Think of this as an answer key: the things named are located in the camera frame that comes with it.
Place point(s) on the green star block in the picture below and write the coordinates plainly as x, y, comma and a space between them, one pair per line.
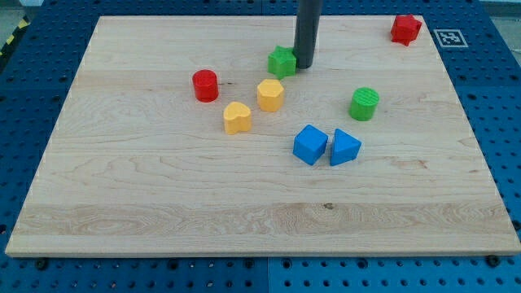
282, 62

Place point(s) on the red star block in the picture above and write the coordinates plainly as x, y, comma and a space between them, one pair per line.
405, 29

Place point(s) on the yellow heart block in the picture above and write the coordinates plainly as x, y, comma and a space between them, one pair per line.
237, 118

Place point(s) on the blue cube block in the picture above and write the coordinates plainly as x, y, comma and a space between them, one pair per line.
309, 144

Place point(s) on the yellow hexagon block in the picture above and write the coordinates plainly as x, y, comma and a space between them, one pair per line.
270, 95

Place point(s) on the wooden board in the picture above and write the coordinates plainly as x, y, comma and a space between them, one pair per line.
136, 166

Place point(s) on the red cylinder block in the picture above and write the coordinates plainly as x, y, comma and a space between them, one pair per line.
205, 85

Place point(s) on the blue triangle block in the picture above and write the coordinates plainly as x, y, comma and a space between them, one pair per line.
344, 148

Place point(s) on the green cylinder block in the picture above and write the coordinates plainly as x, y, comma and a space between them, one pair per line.
363, 104

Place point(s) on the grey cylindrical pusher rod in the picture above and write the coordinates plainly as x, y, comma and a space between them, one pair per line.
307, 23

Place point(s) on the white fiducial marker tag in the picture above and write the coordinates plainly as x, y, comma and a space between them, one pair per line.
450, 38

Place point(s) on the yellow black hazard tape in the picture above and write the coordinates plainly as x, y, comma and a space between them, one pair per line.
15, 38

